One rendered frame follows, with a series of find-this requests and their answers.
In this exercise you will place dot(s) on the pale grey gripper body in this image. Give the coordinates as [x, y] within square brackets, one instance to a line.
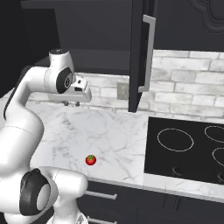
[76, 95]

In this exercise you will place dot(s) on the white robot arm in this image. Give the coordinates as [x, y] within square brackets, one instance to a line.
[20, 128]

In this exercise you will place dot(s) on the red tomato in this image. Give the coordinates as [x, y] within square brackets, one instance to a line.
[90, 160]

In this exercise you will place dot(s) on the black cabinet door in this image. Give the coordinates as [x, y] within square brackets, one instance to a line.
[137, 55]

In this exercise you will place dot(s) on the black base cabinet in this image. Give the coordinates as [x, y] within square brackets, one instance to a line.
[180, 208]

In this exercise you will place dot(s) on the black drawer front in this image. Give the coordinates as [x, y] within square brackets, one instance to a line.
[113, 220]
[106, 198]

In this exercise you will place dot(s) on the black hob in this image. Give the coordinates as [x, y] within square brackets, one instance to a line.
[186, 150]

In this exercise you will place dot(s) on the black range hood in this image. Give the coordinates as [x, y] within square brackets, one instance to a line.
[191, 24]

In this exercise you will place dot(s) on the grey wall socket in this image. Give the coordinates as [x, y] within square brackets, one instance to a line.
[122, 91]

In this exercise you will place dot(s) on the black wall cabinet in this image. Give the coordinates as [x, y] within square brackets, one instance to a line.
[78, 32]

